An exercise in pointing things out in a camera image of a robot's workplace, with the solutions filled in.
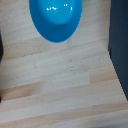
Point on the blue plastic bowl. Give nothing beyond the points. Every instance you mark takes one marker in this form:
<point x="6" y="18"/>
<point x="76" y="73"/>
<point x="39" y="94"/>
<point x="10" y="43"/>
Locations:
<point x="55" y="23"/>

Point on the black fabric bag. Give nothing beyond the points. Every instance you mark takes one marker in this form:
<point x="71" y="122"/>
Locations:
<point x="120" y="40"/>

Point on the black paper shredder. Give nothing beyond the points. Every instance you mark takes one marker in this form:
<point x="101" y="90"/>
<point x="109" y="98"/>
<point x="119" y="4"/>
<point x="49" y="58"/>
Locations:
<point x="1" y="46"/>

